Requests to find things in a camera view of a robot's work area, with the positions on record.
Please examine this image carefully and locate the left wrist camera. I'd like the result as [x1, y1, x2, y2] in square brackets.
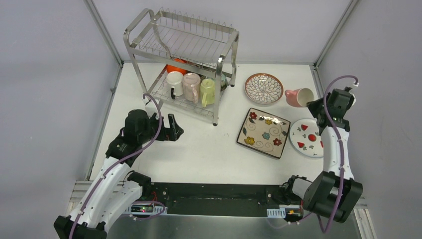
[145, 100, 159, 117]

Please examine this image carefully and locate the pink ceramic mug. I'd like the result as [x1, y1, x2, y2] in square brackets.
[285, 88, 314, 108]

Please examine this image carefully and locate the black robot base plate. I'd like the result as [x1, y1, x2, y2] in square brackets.
[141, 182, 302, 217]

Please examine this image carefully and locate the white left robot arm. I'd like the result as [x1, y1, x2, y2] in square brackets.
[54, 110, 184, 239]

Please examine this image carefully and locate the pale yellow ceramic mug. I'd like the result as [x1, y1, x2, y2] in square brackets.
[200, 78, 215, 107]

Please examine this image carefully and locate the square flower pattern plate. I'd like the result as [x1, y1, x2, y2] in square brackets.
[236, 108, 291, 159]

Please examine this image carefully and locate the small clear glass cup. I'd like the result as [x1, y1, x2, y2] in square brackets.
[166, 71, 184, 100]

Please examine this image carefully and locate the watermelon pattern round plate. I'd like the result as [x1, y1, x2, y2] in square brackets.
[289, 119, 323, 158]

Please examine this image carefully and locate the orange plastic bowl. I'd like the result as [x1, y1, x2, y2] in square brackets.
[166, 58, 187, 75]

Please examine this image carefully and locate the translucent pink glass mug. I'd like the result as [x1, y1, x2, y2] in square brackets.
[182, 73, 201, 104]

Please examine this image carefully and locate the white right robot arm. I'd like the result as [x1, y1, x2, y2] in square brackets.
[282, 87, 363, 223]

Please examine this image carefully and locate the stainless steel dish rack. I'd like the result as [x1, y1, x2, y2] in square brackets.
[123, 8, 239, 126]

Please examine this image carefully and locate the mint green ceramic bowl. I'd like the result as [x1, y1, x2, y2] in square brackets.
[220, 74, 228, 91]

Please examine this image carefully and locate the round floral pattern plate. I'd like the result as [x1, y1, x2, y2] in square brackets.
[244, 73, 284, 105]

